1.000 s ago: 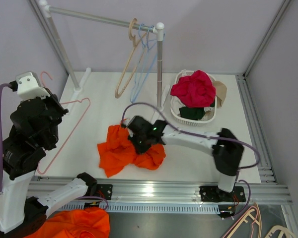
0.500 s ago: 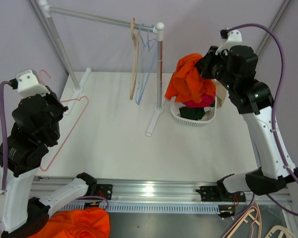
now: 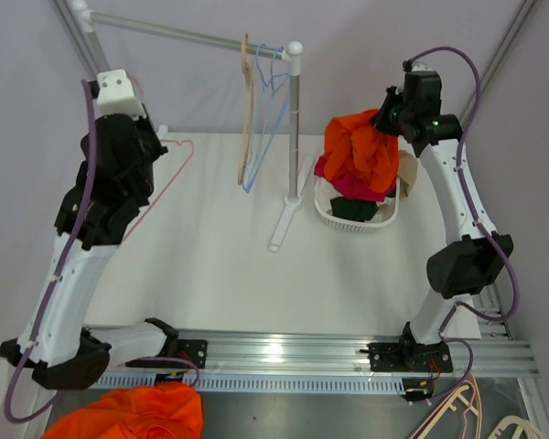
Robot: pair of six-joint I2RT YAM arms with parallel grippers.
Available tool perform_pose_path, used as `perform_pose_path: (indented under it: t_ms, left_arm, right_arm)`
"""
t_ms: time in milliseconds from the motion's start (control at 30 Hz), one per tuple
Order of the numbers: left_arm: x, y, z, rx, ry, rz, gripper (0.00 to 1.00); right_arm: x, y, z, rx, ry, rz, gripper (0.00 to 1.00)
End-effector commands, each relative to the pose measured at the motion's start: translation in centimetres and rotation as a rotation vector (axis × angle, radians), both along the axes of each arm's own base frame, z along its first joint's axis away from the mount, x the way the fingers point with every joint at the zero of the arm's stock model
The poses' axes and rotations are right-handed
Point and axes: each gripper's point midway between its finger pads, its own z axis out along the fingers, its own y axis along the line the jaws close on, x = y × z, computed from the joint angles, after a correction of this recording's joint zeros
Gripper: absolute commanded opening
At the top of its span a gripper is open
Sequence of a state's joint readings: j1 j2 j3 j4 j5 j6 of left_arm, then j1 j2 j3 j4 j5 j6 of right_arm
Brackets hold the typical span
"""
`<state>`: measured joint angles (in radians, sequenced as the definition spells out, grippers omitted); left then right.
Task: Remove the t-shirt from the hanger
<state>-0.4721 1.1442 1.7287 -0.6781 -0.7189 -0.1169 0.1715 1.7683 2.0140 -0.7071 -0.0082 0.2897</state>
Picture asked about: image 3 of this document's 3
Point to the white perforated plastic basket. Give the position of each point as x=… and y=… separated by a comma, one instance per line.
x=353, y=226

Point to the green and white t shirt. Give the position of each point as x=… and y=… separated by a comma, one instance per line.
x=359, y=210

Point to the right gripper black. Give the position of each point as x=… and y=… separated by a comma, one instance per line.
x=380, y=122

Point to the pink hanger on floor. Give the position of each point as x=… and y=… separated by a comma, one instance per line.
x=465, y=400

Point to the light blue wire hanger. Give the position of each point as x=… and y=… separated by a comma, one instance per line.
x=275, y=97
x=255, y=136

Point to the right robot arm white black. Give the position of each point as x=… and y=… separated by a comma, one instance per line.
x=475, y=252

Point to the orange t shirt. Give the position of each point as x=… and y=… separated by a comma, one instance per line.
x=353, y=146

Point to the beige wooden hanger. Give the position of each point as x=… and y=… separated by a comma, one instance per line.
x=249, y=85

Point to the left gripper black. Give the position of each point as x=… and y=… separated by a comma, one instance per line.
x=145, y=126

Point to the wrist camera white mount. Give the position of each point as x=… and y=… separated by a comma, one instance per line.
x=418, y=68
x=118, y=95

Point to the orange cloth pile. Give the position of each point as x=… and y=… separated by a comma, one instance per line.
x=168, y=410

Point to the pink wire hanger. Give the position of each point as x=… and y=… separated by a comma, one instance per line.
x=163, y=133

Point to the slotted grey cable duct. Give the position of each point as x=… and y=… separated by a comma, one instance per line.
x=216, y=382

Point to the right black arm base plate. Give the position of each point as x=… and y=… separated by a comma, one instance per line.
x=405, y=357

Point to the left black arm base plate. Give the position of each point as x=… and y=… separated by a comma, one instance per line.
x=187, y=354

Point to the magenta t shirt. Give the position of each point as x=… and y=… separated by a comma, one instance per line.
x=351, y=187

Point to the aluminium rail frame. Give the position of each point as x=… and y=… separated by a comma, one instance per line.
x=333, y=355

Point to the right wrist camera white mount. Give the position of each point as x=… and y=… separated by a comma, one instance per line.
x=418, y=68

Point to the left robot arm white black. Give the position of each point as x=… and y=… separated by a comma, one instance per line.
x=60, y=351

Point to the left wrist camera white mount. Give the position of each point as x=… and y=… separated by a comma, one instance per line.
x=118, y=95

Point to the beige hanger on floor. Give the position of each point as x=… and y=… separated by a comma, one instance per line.
x=520, y=428

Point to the metal clothes rack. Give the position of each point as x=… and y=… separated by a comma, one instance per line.
x=291, y=62

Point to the beige t shirt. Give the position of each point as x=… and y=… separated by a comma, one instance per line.
x=407, y=173

